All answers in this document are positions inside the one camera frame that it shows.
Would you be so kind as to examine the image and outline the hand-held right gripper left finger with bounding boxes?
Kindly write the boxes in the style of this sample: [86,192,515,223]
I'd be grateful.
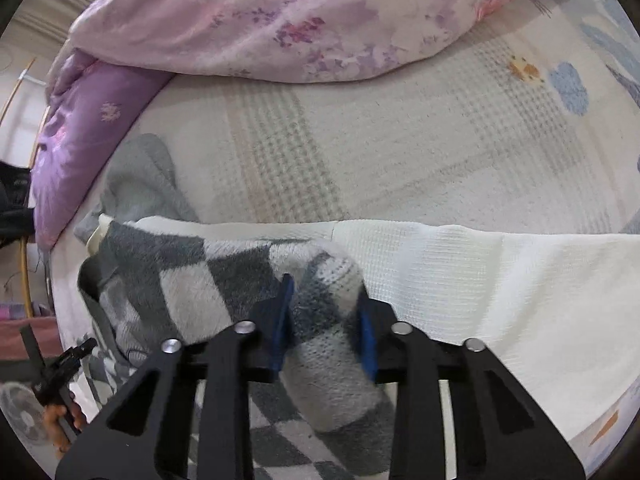
[55,273,297,480]

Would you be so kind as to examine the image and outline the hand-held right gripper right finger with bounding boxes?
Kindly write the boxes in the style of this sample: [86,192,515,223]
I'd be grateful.
[355,299,586,480]

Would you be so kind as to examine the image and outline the grey white checkered sweater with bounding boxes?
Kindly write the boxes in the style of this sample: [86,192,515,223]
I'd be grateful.
[77,221,398,480]

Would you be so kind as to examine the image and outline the person's left hand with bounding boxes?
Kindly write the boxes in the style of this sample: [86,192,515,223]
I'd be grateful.
[42,392,88,458]

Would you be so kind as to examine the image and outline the white electric fan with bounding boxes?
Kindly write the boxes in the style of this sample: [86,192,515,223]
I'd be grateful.
[0,382,50,447]

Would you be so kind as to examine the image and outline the yellow pole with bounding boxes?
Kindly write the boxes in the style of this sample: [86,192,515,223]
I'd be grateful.
[19,237,35,319]

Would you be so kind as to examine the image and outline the white waffle knit garment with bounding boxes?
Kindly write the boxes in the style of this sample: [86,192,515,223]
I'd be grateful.
[85,216,640,441]

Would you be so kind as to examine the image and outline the dark cloth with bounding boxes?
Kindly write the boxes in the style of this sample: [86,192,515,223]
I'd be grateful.
[0,160,37,248]

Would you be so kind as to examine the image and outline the printed cream bed sheet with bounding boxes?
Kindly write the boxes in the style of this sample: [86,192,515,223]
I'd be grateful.
[47,0,640,478]

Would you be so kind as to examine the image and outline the grey knit cloth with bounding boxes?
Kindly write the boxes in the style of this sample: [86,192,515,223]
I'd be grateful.
[74,133,201,241]

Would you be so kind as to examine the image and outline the purple pillow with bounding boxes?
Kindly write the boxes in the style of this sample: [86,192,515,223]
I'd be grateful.
[31,49,176,251]

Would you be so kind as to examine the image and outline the pink floral quilt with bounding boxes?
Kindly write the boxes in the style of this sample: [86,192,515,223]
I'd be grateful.
[67,0,576,83]

